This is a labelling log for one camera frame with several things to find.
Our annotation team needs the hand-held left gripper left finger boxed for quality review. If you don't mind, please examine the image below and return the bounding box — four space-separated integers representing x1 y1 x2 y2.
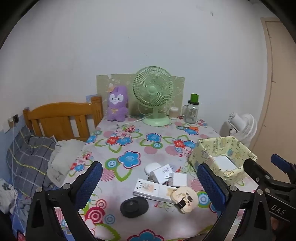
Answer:
26 161 103 241

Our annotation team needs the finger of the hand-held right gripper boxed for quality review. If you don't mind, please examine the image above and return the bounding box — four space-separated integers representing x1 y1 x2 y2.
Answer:
270 153 296 179
243 158 278 193

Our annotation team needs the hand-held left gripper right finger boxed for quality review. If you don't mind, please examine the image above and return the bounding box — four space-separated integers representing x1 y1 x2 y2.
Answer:
196 163 273 241

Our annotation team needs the white square adapter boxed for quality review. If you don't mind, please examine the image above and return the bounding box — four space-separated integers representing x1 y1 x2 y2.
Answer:
172 172 187 188

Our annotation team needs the yellow printed storage box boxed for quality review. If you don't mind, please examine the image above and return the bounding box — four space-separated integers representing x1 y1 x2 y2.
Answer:
188 136 258 186

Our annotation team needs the white charger adapter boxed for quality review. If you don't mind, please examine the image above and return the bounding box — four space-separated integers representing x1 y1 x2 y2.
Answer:
150 164 174 184

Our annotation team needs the black round pad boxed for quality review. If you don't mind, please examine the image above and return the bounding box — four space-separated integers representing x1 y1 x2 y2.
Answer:
120 198 149 218

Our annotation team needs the white power strip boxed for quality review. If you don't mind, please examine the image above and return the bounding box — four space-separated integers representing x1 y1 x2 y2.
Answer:
132 178 176 204

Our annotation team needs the white round case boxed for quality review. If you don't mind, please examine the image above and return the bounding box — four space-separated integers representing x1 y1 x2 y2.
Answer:
144 163 162 176

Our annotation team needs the beige cloth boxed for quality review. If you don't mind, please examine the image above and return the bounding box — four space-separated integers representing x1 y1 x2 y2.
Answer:
47 139 85 188

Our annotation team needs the white standing fan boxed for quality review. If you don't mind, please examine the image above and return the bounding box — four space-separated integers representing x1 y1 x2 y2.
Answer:
219 112 258 149

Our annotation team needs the floral tablecloth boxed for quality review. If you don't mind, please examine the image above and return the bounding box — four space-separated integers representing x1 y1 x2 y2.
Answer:
54 117 259 241

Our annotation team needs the grey plaid quilt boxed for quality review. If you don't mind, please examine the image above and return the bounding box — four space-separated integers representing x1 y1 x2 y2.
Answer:
6 127 57 197

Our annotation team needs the beige door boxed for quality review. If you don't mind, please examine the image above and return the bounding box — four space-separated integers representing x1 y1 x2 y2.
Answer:
251 17 296 160

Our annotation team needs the blue bed sheet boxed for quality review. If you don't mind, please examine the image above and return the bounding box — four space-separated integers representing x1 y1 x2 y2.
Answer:
9 192 33 234

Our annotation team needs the glass jar with green lid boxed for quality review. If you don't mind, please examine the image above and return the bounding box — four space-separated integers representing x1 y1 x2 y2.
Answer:
182 93 200 124

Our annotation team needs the purple plush toy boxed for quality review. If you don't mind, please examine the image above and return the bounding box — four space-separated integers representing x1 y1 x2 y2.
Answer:
105 86 129 121

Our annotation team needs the white patterned cloth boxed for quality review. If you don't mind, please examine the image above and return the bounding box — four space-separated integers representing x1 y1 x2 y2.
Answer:
0 178 18 214

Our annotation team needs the green desk fan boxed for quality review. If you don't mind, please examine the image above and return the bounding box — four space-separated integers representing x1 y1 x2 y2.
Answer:
132 66 174 127

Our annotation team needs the white fan cable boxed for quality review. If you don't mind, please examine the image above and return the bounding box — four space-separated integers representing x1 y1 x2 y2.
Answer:
126 113 153 123

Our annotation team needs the green patterned wall board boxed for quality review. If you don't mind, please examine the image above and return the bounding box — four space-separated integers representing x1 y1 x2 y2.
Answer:
96 74 185 116

